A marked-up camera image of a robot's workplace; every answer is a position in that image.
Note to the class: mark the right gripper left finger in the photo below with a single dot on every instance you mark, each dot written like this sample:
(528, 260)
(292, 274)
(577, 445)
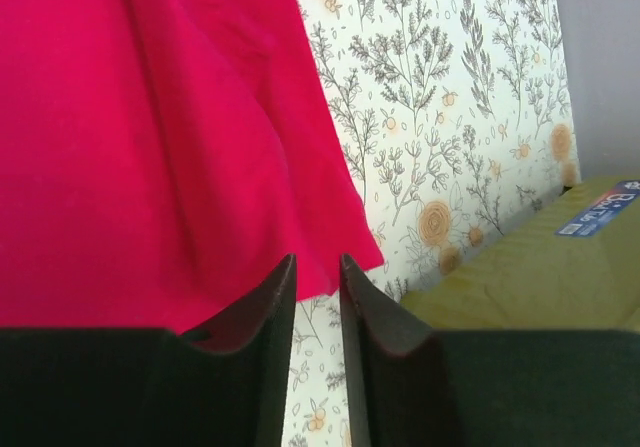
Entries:
(222, 383)

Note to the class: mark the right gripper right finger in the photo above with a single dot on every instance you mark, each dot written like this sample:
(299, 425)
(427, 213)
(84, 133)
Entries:
(409, 384)

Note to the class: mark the bright red t-shirt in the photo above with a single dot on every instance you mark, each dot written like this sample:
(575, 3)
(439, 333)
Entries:
(160, 157)

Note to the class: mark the olive green plastic bin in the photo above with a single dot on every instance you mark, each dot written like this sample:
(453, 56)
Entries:
(533, 279)

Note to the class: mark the blue label on bin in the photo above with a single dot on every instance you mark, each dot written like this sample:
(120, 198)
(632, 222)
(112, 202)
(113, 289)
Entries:
(602, 211)

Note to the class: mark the floral patterned table mat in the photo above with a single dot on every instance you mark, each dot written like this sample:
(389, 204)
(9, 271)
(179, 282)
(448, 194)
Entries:
(454, 117)

